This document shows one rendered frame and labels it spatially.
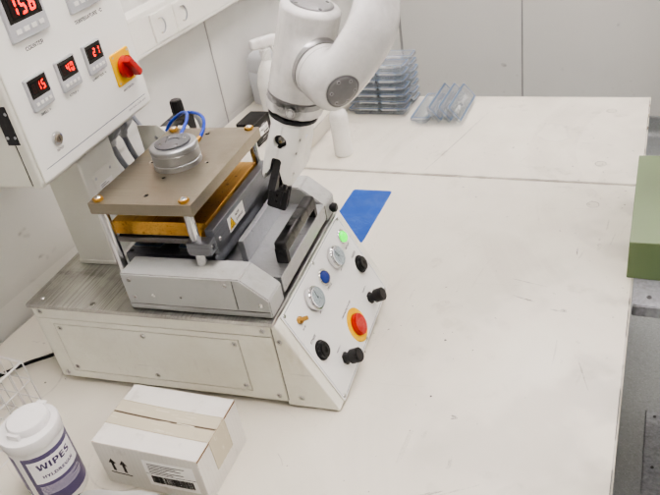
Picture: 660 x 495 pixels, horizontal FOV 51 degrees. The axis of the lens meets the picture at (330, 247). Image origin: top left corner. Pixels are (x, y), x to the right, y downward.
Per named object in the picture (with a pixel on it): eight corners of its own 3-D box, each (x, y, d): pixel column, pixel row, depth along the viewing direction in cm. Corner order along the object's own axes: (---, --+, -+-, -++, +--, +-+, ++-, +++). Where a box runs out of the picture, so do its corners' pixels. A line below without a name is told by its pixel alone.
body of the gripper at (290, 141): (307, 127, 98) (296, 192, 105) (328, 98, 106) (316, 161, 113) (257, 111, 99) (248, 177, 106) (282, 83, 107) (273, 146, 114)
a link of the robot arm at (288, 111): (313, 113, 97) (310, 133, 99) (332, 88, 104) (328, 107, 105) (257, 95, 98) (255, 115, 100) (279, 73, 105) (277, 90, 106)
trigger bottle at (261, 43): (272, 128, 202) (253, 43, 189) (261, 120, 209) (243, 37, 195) (299, 119, 205) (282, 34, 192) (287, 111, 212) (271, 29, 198)
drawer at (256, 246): (125, 286, 119) (110, 247, 115) (184, 218, 136) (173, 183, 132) (286, 297, 109) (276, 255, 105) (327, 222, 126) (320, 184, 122)
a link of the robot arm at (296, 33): (338, 106, 100) (308, 76, 105) (357, 16, 92) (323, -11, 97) (286, 111, 96) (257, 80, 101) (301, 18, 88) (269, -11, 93)
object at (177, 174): (73, 250, 114) (43, 180, 107) (164, 162, 138) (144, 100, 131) (205, 256, 106) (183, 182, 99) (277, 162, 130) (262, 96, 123)
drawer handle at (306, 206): (277, 263, 110) (272, 242, 108) (306, 214, 122) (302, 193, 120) (289, 263, 110) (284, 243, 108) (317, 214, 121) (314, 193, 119)
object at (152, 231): (119, 241, 114) (99, 191, 109) (181, 176, 131) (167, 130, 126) (212, 245, 109) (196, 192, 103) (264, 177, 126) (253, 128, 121)
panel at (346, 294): (344, 402, 113) (279, 317, 106) (386, 290, 136) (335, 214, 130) (354, 399, 112) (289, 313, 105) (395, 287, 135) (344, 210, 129)
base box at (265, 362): (65, 379, 129) (29, 306, 120) (162, 262, 158) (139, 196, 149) (340, 412, 112) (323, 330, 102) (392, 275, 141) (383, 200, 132)
